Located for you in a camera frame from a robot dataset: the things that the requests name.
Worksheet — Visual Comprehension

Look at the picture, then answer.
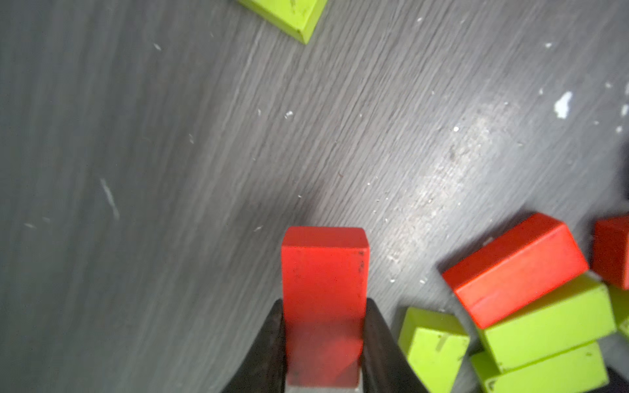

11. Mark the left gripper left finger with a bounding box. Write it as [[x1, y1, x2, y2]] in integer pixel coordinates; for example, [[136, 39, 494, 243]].
[[222, 299, 287, 393]]

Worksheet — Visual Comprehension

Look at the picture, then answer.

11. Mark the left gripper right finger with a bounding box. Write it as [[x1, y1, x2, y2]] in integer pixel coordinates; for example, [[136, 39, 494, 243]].
[[361, 298, 428, 393]]

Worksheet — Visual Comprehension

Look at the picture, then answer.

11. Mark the lime block pair centre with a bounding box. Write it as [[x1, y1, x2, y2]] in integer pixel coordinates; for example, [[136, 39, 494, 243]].
[[470, 274, 616, 392]]

